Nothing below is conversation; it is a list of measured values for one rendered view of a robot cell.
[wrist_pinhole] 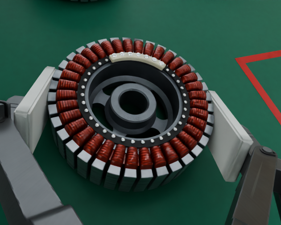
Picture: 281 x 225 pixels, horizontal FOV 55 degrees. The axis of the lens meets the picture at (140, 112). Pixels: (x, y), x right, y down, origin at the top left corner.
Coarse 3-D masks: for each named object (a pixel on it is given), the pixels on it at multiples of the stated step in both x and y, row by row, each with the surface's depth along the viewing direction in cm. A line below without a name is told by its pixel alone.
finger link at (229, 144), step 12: (216, 96) 20; (216, 108) 18; (216, 120) 18; (228, 120) 17; (216, 132) 18; (228, 132) 16; (240, 132) 15; (216, 144) 18; (228, 144) 16; (240, 144) 15; (216, 156) 17; (228, 156) 16; (240, 156) 15; (228, 168) 16; (240, 168) 15; (228, 180) 16
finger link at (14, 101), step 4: (12, 96) 16; (16, 96) 16; (20, 96) 16; (24, 96) 16; (8, 100) 15; (12, 100) 15; (16, 100) 15; (20, 100) 16; (12, 104) 15; (16, 104) 15; (12, 108) 15; (12, 112) 14; (12, 116) 14; (12, 120) 14
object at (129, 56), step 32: (64, 64) 18; (96, 64) 19; (128, 64) 20; (160, 64) 20; (64, 96) 17; (96, 96) 20; (128, 96) 20; (160, 96) 21; (192, 96) 19; (64, 128) 16; (96, 128) 16; (128, 128) 18; (160, 128) 19; (192, 128) 17; (96, 160) 15; (128, 160) 15; (160, 160) 16; (192, 160) 16
